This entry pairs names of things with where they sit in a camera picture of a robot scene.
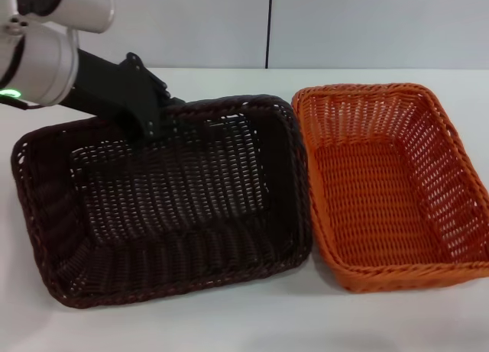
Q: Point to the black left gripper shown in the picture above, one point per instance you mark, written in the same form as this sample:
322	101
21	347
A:
126	92

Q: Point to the dark brown woven basket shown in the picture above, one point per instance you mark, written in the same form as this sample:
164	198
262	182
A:
172	199

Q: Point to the orange woven basket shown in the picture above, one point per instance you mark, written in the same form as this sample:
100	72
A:
382	184

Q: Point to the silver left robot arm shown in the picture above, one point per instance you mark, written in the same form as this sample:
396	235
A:
42	62

